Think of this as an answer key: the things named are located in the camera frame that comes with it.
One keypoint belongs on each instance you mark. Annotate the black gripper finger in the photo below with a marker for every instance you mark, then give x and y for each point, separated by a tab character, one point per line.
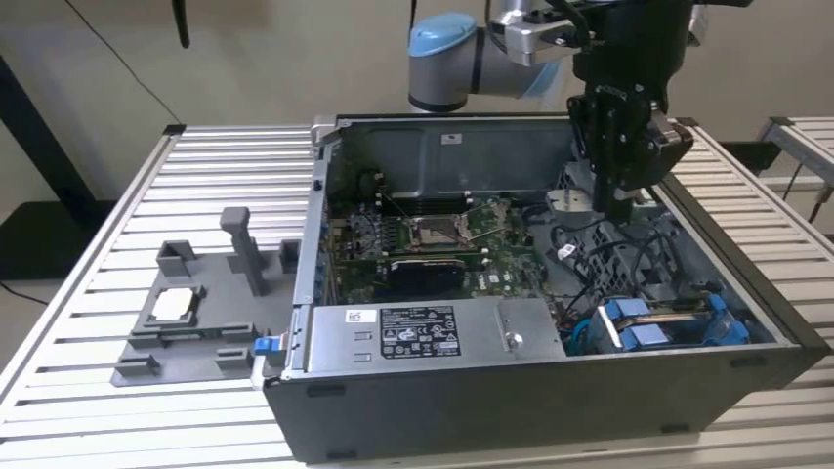
643	146
596	141

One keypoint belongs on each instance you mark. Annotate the hard disk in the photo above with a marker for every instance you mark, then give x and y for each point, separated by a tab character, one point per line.
643	337

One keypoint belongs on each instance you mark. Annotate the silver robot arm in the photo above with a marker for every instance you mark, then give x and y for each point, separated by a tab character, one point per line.
444	73

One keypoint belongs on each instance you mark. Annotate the black RAM slot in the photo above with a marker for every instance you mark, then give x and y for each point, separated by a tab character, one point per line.
430	197
430	194
430	200

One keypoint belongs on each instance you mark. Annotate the black box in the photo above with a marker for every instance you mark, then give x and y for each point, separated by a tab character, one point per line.
749	154

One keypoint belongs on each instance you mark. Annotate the metal slat side table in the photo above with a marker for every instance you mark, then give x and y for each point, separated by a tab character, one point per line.
805	134

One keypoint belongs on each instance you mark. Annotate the green motherboard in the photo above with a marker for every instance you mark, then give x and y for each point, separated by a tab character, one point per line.
509	264

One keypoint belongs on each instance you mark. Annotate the CPU socket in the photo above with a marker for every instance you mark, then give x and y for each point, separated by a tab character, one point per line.
432	235

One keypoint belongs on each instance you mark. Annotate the thin locking lever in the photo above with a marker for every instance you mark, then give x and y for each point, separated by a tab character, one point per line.
394	204

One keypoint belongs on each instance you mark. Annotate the black graphics card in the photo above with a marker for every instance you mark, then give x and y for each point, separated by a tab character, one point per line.
424	278

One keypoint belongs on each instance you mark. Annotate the silver power supply box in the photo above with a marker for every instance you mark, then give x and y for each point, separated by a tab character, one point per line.
469	317

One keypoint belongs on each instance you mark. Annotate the dark grey PC case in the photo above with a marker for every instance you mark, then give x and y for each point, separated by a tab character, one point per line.
489	415

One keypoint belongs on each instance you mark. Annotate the grey parts rack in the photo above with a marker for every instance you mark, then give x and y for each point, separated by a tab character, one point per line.
216	273

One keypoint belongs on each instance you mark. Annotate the black table corner cap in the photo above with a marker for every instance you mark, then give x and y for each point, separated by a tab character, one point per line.
176	129

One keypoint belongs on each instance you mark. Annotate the blue case latch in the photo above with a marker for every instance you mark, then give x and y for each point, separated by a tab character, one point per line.
262	346

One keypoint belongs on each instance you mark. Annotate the black hanging object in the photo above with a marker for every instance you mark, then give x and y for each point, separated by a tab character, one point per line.
182	24

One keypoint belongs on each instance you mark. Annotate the silver CPU chip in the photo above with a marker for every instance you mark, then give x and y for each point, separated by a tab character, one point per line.
173	304

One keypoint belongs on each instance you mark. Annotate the black desk leg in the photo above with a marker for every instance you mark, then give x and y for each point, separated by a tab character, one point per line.
46	234

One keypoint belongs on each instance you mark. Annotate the silver metal bracket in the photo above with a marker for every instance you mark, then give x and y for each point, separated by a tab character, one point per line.
568	202

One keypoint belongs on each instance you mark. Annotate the silver wrist bracket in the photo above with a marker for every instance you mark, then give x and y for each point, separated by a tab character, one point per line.
528	41

